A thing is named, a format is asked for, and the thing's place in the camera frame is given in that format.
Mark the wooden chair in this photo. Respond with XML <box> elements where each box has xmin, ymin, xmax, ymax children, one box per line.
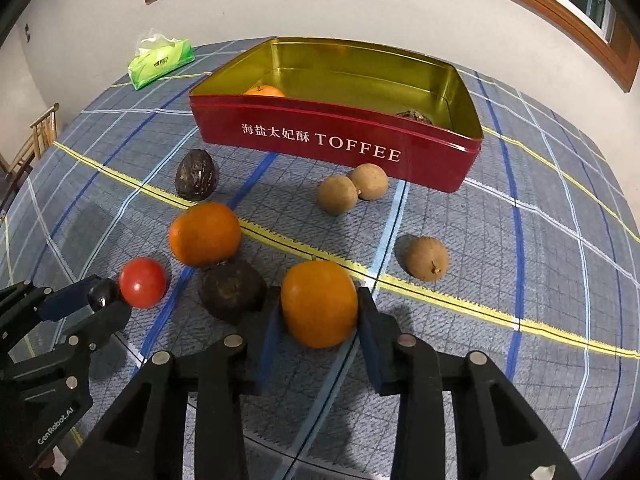
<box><xmin>0</xmin><ymin>103</ymin><xmax>60</xmax><ymax>211</ymax></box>

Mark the plaid grey tablecloth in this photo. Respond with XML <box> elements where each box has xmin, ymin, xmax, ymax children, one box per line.
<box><xmin>0</xmin><ymin>37</ymin><xmax>640</xmax><ymax>480</ymax></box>

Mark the red tomato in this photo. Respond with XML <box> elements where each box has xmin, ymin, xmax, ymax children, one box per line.
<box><xmin>119</xmin><ymin>257</ymin><xmax>168</xmax><ymax>309</ymax></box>

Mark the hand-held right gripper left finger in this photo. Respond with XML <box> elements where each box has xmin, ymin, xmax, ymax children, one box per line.
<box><xmin>62</xmin><ymin>285</ymin><xmax>283</xmax><ymax>480</ymax></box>

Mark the red metal tin box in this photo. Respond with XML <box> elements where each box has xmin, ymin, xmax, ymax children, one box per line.
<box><xmin>188</xmin><ymin>36</ymin><xmax>484</xmax><ymax>194</ymax></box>

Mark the small dark round fruit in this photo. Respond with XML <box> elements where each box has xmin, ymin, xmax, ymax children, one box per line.
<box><xmin>88</xmin><ymin>279</ymin><xmax>121</xmax><ymax>312</ymax></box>

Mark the orange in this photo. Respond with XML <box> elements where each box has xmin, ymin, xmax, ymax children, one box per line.
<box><xmin>168</xmin><ymin>202</ymin><xmax>243</xmax><ymax>267</ymax></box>
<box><xmin>243</xmin><ymin>84</ymin><xmax>287</xmax><ymax>98</ymax></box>
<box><xmin>280</xmin><ymin>259</ymin><xmax>360</xmax><ymax>349</ymax></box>

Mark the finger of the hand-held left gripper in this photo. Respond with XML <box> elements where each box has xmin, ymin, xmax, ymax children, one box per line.
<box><xmin>0</xmin><ymin>274</ymin><xmax>104</xmax><ymax>346</ymax></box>
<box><xmin>0</xmin><ymin>301</ymin><xmax>133</xmax><ymax>402</ymax></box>

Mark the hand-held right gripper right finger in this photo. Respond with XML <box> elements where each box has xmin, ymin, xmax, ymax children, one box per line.
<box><xmin>356</xmin><ymin>287</ymin><xmax>583</xmax><ymax>480</ymax></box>

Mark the green tissue pack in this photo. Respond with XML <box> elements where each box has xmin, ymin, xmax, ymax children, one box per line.
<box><xmin>127</xmin><ymin>30</ymin><xmax>196</xmax><ymax>92</ymax></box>

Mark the round brown fruit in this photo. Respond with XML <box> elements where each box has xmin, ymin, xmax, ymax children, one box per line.
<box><xmin>348</xmin><ymin>163</ymin><xmax>389</xmax><ymax>201</ymax></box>
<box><xmin>317</xmin><ymin>175</ymin><xmax>359</xmax><ymax>216</ymax></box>
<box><xmin>404</xmin><ymin>236</ymin><xmax>450</xmax><ymax>282</ymax></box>

